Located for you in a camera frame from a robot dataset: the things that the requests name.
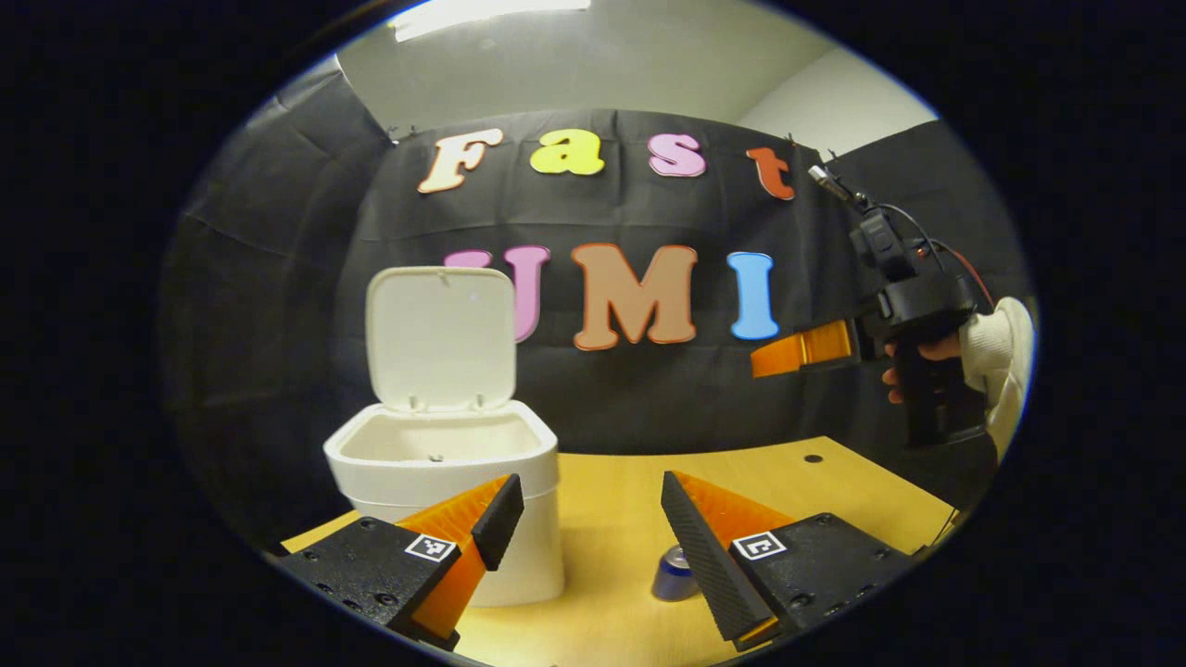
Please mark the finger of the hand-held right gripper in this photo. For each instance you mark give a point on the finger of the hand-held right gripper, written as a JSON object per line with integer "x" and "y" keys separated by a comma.
{"x": 801, "y": 350}

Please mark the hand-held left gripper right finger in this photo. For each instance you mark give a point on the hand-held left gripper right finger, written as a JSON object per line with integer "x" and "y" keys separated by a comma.
{"x": 704, "y": 565}

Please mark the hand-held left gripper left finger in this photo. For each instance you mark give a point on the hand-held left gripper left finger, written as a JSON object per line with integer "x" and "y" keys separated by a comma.
{"x": 500, "y": 523}

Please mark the blue pop can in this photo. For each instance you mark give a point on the blue pop can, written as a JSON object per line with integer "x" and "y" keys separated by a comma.
{"x": 672, "y": 579}

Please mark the white desktop garbage bin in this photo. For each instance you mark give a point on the white desktop garbage bin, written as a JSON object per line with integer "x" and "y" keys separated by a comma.
{"x": 435, "y": 333}

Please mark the wooden desktop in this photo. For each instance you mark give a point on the wooden desktop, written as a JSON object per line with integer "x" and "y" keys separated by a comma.
{"x": 611, "y": 519}

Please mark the black backdrop cloth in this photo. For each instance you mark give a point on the black backdrop cloth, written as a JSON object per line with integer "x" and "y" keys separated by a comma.
{"x": 278, "y": 324}

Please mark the ceiling light panel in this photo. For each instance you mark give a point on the ceiling light panel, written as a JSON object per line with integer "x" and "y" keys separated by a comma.
{"x": 482, "y": 14}

